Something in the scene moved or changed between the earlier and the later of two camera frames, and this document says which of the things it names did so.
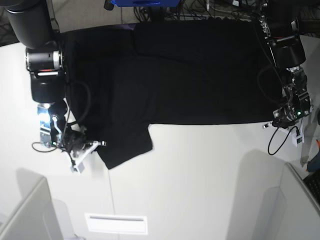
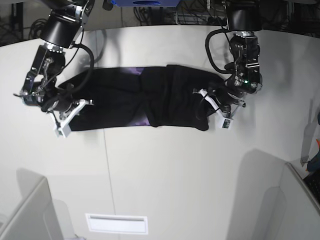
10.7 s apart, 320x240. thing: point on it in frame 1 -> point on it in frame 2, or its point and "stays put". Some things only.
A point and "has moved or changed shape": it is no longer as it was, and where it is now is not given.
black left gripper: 76,143 -> 63,103
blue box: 146,3 stays put
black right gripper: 284,118 -> 225,99
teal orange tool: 314,165 stays put
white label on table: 133,224 stays put
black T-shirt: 120,78 has moved or changed shape
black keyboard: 313,181 stays put
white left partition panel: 36,219 stays put
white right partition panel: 302,220 stays put
